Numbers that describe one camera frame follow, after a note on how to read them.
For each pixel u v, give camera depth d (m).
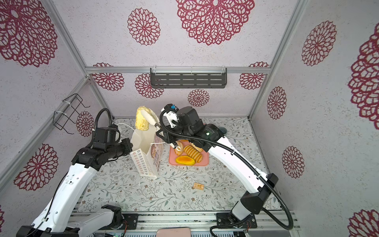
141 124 0.65
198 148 0.97
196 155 0.95
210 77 0.94
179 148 0.59
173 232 0.69
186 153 0.97
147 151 0.70
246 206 0.48
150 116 0.63
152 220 0.76
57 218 0.38
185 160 0.91
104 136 0.52
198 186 0.85
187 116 0.46
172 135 0.45
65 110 0.76
